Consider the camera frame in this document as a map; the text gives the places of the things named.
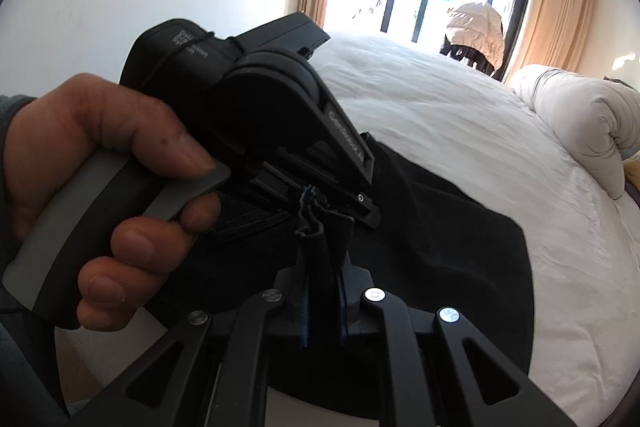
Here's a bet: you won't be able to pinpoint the bed with white sheet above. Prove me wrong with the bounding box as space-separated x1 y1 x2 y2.
55 29 640 427

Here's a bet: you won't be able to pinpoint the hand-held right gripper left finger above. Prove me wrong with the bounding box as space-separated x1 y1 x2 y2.
65 266 307 427

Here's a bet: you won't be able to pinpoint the black denim pants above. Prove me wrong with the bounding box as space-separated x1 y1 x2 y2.
145 132 536 420

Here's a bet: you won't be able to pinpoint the person's left hand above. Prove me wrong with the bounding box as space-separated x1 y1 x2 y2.
4 73 222 332

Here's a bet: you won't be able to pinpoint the rolled white duvet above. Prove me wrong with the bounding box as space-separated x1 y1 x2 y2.
507 64 640 200

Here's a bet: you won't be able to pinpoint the beige puffer jacket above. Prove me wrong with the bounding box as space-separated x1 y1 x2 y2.
444 2 506 70

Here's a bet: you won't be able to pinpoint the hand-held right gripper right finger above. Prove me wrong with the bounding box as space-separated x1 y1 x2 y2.
341 263 576 427

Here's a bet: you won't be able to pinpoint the yellow patterned pillow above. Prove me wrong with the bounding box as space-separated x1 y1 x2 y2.
622 149 640 188

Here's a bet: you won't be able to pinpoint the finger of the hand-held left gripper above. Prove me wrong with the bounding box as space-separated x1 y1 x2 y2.
249 156 382 231
206 208 302 247

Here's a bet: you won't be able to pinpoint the dark chair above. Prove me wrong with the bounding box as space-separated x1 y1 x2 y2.
439 42 496 72

